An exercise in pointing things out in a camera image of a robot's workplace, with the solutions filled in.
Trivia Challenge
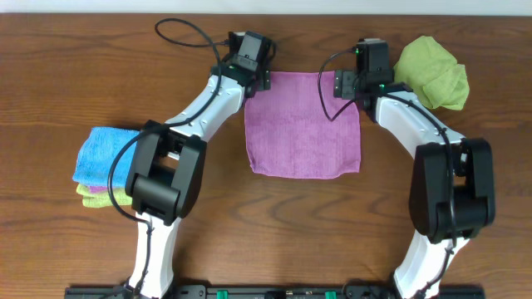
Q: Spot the purple microfiber cloth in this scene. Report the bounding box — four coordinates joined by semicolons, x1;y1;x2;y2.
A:
244;71;362;179

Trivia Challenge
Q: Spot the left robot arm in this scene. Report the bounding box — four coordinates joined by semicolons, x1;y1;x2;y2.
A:
126;58;269;298

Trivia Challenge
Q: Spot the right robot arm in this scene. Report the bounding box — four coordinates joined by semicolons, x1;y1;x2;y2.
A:
333;71;495;298

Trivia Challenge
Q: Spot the crumpled green cloth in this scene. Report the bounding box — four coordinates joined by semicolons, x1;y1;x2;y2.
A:
393;36;470;110

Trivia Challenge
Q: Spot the folded green cloth in stack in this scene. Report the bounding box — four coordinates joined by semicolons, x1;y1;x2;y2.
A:
76;184;132;208

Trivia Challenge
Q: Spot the folded blue cloth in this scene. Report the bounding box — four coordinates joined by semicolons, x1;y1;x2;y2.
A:
72;127;139;187

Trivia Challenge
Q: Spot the folded purple cloth in stack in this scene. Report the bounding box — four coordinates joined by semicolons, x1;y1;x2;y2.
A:
88;186;107;194

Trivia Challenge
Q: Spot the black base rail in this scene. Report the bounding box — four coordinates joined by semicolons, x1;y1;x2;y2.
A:
64;285;487;299

